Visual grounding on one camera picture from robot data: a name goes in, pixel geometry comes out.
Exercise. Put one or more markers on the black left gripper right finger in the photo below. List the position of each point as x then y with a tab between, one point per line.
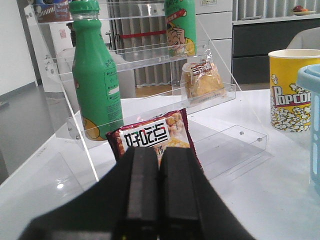
179	216

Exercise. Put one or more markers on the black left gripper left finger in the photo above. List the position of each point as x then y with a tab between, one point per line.
140	221

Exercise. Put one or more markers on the light blue plastic basket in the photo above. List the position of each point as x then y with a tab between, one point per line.
309	79

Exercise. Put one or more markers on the maroon biscuit snack packet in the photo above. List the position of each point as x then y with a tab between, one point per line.
167	130

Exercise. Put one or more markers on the green plastic drink bottle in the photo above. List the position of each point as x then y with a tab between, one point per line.
94	73

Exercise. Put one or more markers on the clear acrylic display shelf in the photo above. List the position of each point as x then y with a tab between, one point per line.
149	87

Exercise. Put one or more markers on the yellow popcorn paper bucket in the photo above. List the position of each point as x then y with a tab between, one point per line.
290	104

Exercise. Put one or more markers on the white grey cabinet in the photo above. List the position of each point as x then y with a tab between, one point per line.
245	31

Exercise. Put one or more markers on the green cartoon snack can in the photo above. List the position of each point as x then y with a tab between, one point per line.
180	19

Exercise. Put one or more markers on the white sofa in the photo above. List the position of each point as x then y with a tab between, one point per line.
306	39

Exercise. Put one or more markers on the brown snack container top shelf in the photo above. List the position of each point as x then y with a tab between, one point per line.
50	11

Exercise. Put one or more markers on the plate of food on counter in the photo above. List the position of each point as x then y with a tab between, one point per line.
299	10

